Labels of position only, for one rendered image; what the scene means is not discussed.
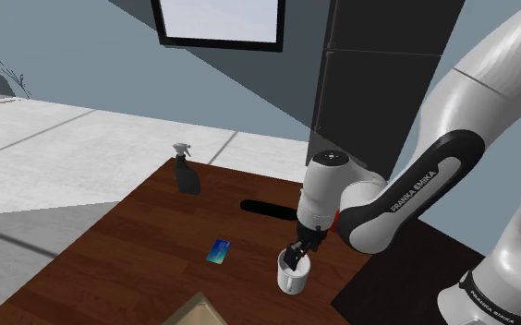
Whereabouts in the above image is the blue card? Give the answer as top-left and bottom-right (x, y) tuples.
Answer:
(205, 238), (233, 266)

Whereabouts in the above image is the beige box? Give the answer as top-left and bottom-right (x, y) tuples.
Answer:
(161, 290), (231, 325)

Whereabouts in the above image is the brown wooden table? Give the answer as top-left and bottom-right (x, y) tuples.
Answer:
(0, 156), (425, 325)

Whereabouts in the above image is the dark spray bottle white nozzle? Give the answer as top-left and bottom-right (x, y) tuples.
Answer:
(172, 142), (202, 197)

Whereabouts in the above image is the black framed window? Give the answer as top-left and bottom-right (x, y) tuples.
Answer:
(150, 0), (286, 54)

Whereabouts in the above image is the white mug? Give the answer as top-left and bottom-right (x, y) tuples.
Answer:
(276, 247), (312, 296)

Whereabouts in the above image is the tall black cabinet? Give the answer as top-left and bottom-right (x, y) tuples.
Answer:
(309, 0), (466, 182)

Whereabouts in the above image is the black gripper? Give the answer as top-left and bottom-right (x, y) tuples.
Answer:
(284, 222), (327, 272)

